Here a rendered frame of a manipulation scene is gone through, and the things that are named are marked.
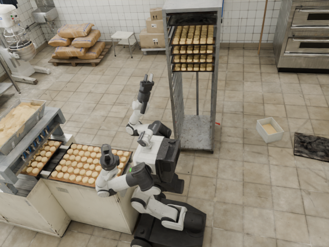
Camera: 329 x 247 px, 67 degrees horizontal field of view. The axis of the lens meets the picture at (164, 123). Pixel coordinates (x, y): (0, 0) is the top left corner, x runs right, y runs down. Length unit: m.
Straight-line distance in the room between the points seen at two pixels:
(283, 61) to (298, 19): 0.70
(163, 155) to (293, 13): 3.39
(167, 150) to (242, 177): 1.58
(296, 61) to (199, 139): 2.39
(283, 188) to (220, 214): 0.78
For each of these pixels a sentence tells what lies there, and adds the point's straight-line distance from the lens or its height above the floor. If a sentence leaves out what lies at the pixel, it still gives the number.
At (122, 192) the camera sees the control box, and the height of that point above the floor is 0.76.
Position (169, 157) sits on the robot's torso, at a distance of 1.65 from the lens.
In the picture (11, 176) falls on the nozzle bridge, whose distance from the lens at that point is 2.17.
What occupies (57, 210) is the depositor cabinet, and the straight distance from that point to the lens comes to 2.72.
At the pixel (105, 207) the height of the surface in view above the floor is 0.56.
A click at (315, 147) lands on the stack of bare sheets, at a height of 0.02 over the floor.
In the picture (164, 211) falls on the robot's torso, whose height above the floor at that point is 0.37.
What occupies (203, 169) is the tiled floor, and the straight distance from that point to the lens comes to 3.12.
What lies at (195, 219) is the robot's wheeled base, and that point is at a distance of 2.39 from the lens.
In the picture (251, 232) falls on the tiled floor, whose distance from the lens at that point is 2.79.
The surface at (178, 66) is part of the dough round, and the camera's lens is 2.54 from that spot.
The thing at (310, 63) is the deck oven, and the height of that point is 0.21.
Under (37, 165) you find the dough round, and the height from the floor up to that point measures 0.92.
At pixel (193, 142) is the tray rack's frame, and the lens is 3.21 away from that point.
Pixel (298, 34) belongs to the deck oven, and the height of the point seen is 0.72.
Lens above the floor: 2.49
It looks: 42 degrees down
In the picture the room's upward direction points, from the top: 7 degrees counter-clockwise
